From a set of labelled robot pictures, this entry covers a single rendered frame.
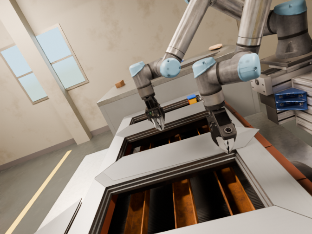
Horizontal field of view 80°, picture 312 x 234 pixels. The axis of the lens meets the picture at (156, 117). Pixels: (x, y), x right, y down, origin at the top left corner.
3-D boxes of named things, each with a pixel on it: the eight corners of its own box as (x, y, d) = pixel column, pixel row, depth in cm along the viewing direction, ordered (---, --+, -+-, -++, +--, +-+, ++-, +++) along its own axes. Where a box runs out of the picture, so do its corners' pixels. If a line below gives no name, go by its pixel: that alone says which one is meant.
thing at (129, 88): (98, 107, 163) (96, 102, 161) (114, 90, 218) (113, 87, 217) (249, 51, 142) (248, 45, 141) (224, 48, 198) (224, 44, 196)
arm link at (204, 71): (212, 60, 55) (186, 67, 60) (221, 94, 59) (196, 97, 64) (219, 53, 61) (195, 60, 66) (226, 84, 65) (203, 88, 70)
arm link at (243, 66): (259, 45, 57) (223, 55, 64) (254, 55, 49) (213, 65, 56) (263, 70, 60) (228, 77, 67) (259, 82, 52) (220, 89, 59)
